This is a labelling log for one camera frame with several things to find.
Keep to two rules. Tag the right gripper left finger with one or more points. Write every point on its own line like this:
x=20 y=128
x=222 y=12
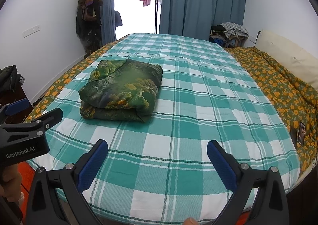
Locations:
x=43 y=205

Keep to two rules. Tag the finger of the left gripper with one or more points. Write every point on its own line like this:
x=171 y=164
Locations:
x=11 y=109
x=37 y=123

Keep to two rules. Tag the green landscape print padded jacket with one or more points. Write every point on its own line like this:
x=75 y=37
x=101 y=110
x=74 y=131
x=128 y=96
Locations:
x=121 y=90

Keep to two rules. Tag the clothes hanging on coat rack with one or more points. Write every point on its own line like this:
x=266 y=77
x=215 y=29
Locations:
x=88 y=25

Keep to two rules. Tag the pile of clothes on chair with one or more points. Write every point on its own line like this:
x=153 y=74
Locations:
x=228 y=34

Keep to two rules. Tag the person left hand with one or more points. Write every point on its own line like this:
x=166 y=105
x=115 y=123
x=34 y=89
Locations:
x=11 y=183

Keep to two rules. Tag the person right hand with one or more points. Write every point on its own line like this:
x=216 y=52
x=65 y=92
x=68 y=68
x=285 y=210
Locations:
x=190 y=221

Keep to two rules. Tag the orange red trousers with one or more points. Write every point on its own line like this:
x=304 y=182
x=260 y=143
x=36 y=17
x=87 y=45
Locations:
x=27 y=173

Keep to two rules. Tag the small dark packet on quilt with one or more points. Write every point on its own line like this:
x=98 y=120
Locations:
x=301 y=134

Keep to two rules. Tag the orange floral green quilt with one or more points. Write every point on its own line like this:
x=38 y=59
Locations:
x=294 y=100

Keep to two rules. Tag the teal white plaid bed sheet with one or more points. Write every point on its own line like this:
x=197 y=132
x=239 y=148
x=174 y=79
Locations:
x=158 y=172

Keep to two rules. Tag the dark garment behind curtain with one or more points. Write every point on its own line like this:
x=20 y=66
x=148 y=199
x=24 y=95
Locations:
x=118 y=19

